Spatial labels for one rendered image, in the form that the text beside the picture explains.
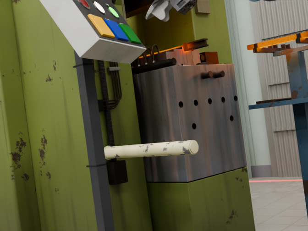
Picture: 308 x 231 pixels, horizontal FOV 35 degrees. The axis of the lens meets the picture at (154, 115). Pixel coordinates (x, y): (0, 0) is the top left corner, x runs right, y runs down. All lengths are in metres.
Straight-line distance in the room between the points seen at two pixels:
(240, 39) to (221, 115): 3.11
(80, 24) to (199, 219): 0.91
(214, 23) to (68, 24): 1.15
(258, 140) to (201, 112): 3.14
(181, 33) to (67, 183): 0.90
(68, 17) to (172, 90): 0.62
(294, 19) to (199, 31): 2.58
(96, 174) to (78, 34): 0.44
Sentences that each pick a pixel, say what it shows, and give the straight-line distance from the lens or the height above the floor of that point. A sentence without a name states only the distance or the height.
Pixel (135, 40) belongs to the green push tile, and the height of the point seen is 0.98.
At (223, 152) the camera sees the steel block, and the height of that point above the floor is 0.55.
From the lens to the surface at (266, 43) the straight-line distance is 2.26.
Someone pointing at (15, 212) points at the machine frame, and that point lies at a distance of 2.19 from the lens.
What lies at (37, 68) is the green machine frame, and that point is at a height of 0.99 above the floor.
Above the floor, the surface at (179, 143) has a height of 0.64.
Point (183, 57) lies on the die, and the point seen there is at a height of 0.95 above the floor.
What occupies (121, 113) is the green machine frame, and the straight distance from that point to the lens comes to 1.94.
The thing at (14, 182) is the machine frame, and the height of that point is 0.54.
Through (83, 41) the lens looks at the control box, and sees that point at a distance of 1.39.
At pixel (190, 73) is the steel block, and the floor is 0.88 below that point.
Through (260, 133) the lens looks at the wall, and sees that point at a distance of 5.06.
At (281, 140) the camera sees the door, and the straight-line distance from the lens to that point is 4.92.
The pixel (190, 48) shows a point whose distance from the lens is 2.01.
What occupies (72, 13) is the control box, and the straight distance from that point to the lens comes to 1.42.
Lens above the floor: 0.72
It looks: level
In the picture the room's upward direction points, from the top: 8 degrees counter-clockwise
